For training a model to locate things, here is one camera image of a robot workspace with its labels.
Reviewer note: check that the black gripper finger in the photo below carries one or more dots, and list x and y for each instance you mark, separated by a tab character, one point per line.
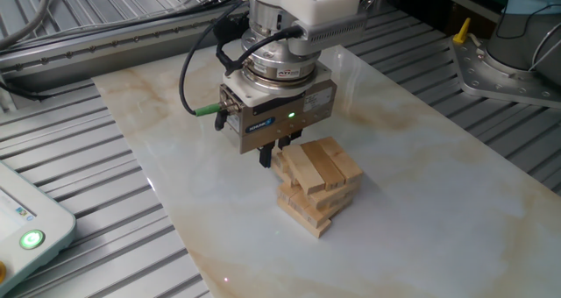
284	143
264	160

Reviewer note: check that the grey Schunk gripper body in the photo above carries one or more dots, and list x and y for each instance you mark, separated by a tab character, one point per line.
271	133

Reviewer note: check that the white gripper adapter plate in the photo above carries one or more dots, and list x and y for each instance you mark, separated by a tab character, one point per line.
241	92

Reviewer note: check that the black gripper plug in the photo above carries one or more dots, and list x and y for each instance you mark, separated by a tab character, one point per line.
220	122

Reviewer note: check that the silver force torque sensor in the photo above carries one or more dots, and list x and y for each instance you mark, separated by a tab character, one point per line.
276	59

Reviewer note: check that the white beige marble board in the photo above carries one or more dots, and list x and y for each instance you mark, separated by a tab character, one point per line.
416	223

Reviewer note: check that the grey robot mounting plate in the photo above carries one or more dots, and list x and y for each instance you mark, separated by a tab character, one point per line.
482	79

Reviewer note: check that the white teach pendant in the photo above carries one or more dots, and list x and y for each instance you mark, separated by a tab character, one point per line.
39	219

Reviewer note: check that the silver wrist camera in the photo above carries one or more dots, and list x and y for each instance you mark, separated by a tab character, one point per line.
337	33

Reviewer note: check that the aluminium profile rail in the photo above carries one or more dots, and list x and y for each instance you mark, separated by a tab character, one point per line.
109	48

